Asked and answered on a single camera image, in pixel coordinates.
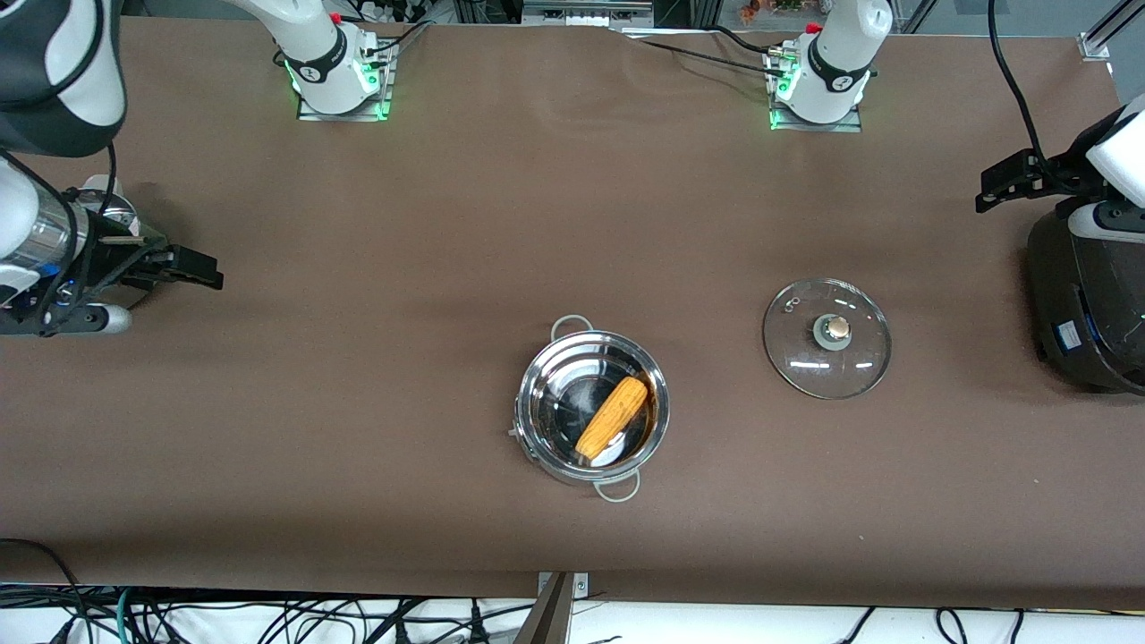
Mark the yellow corn cob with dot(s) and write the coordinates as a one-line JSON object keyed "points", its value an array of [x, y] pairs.
{"points": [[613, 419]]}

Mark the silver aluminium corner extrusion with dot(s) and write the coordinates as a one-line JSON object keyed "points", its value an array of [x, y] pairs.
{"points": [[1105, 31]]}

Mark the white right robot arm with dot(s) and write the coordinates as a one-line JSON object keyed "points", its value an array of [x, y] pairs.
{"points": [[54, 54]]}

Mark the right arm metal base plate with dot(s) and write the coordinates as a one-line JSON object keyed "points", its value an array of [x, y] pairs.
{"points": [[309, 114]]}

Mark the glass lid with brass knob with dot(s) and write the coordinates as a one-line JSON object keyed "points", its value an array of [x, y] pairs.
{"points": [[805, 358]]}

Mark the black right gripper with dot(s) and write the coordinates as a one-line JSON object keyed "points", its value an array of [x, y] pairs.
{"points": [[106, 262]]}

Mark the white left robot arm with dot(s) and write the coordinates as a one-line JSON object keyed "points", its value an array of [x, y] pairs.
{"points": [[841, 49]]}

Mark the black rice cooker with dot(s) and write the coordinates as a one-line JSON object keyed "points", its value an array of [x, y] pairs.
{"points": [[1091, 313]]}

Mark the grey metal table bracket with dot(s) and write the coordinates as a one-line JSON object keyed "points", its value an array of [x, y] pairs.
{"points": [[580, 583]]}

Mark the orange patterned object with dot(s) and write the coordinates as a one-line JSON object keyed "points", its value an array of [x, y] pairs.
{"points": [[769, 7]]}

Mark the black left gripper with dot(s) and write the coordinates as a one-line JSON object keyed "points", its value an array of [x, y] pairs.
{"points": [[1058, 172]]}

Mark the silver aluminium frame rail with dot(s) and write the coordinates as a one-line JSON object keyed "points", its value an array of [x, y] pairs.
{"points": [[586, 13]]}

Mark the dark aluminium bar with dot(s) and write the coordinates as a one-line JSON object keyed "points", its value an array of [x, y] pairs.
{"points": [[547, 622]]}

